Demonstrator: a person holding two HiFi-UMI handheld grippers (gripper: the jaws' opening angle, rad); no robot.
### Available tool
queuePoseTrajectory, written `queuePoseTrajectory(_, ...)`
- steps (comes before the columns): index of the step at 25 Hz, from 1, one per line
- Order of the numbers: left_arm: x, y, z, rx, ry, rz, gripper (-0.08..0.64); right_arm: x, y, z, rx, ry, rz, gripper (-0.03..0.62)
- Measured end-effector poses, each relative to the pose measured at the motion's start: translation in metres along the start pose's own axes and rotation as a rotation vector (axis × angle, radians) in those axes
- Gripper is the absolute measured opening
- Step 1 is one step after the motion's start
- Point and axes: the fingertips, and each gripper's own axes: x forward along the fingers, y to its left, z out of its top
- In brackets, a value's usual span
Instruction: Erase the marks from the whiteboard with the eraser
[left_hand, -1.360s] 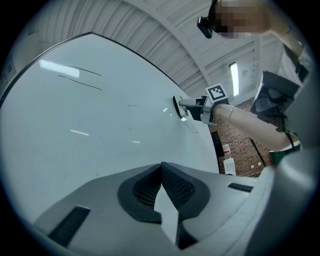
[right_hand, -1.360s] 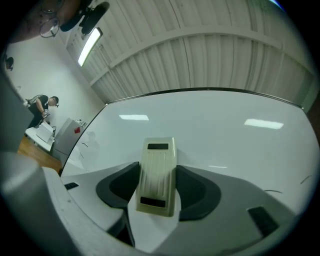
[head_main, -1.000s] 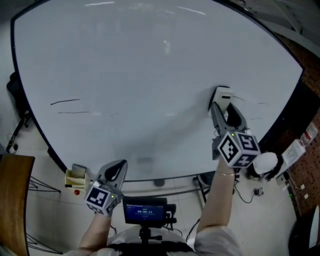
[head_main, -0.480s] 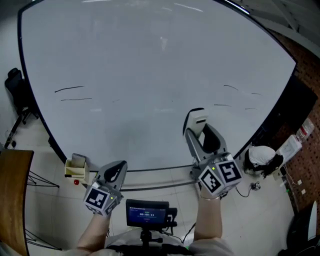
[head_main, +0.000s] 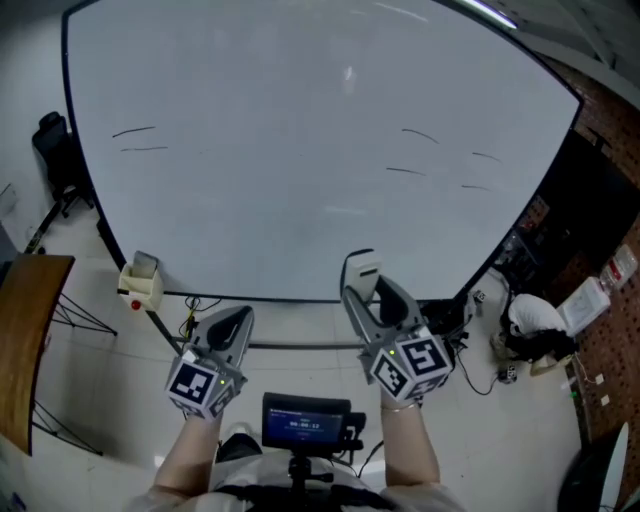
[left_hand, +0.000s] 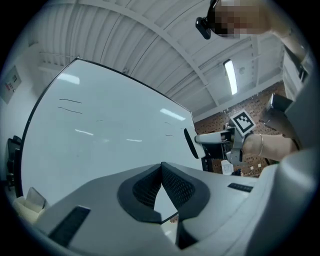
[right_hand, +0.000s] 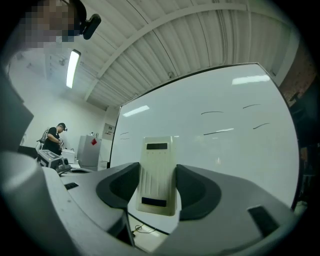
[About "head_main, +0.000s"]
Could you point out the beige eraser holder box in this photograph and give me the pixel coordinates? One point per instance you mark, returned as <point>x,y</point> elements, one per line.
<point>142,292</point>

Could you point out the person's left forearm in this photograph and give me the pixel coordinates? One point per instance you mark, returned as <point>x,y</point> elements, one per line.
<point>187,455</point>

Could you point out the grey eraser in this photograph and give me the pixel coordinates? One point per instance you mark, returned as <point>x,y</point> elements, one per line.
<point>145,262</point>

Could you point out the small patterned cube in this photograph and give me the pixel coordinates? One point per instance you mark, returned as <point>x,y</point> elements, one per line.
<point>510,373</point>
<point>479,296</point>

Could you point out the person's light shirt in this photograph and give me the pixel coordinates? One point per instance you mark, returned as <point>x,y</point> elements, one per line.
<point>270,475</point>

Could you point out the black bag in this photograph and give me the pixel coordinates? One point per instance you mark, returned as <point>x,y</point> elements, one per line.
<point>545,345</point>

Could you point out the white bag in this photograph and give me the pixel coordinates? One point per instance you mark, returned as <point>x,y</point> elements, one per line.
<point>535,312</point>

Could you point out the black office chair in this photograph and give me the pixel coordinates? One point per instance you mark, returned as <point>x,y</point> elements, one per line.
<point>57,155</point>

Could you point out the person's white shoe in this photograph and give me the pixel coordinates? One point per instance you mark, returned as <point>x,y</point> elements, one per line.
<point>239,429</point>

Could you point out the brown wooden table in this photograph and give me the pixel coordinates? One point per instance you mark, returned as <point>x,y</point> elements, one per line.
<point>25,340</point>

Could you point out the black monitor mount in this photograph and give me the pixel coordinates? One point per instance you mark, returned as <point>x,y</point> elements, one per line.
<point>300,472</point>

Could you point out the clear container with red label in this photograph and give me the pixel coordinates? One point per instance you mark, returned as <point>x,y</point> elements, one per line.
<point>620,265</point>

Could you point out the red round magnet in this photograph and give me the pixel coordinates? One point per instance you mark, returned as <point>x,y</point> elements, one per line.
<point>135,304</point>

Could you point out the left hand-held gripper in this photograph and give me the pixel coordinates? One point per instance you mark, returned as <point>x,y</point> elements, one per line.
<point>192,385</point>

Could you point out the small black monitor screen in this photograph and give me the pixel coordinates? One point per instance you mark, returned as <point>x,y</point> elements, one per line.
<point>302,420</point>

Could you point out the black whiteboard stand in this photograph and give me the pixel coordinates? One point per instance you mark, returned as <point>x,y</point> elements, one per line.
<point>165,330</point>

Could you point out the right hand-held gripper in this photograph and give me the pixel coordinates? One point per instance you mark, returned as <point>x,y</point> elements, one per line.
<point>415,362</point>

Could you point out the white plastic container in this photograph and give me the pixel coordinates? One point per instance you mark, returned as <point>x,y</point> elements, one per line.
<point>585,305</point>

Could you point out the person's right forearm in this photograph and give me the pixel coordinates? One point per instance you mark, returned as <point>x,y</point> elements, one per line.
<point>407,445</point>

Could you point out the black cabinet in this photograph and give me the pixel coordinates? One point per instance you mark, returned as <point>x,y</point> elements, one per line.
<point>590,210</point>

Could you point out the large whiteboard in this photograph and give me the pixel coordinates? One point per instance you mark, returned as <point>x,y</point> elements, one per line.
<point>275,150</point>

